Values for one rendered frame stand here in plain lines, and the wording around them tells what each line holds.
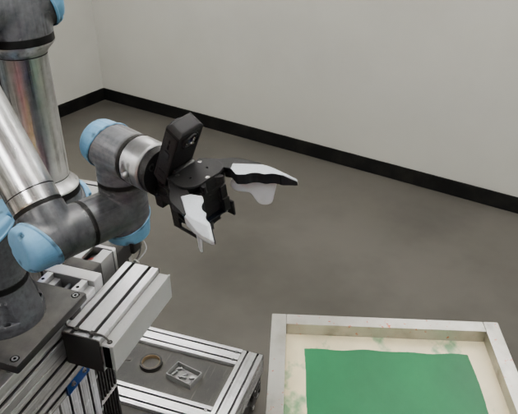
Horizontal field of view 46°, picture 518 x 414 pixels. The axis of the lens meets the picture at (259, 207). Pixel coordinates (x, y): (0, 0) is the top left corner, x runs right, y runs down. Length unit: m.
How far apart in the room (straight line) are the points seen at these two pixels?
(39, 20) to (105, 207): 0.33
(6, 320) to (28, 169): 0.41
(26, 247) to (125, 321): 0.52
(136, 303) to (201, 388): 1.15
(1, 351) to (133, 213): 0.41
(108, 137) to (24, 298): 0.44
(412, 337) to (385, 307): 1.61
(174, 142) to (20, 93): 0.42
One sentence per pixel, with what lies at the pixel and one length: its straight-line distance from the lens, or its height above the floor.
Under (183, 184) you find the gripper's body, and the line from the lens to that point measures 0.79.
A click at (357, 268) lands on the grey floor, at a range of 3.51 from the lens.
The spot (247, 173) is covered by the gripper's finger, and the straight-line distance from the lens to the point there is 0.80.
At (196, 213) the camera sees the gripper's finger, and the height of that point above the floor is 1.67.
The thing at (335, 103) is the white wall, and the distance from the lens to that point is 4.47.
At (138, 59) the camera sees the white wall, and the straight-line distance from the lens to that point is 5.52.
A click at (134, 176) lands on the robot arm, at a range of 0.88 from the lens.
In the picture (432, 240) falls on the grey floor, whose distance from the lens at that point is 3.85.
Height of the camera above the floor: 2.06
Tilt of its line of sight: 31 degrees down
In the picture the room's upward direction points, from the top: straight up
